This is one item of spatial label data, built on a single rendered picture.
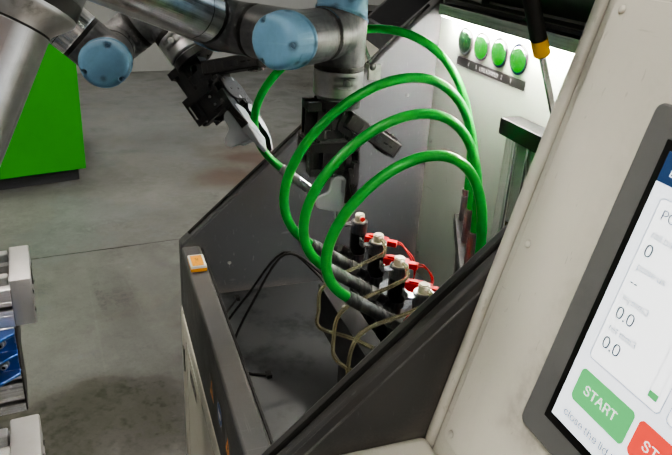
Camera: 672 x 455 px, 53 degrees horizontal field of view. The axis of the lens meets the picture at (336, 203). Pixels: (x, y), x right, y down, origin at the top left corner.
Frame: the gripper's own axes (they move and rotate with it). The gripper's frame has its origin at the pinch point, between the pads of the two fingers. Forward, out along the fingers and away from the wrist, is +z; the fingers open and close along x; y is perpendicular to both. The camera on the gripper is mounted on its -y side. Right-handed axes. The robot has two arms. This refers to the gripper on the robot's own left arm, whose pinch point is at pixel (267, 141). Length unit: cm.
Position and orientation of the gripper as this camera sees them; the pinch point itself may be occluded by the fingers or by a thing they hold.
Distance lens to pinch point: 115.4
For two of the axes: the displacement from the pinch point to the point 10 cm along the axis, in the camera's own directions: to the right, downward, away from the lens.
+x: -2.6, 1.4, -9.6
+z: 5.8, 8.1, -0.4
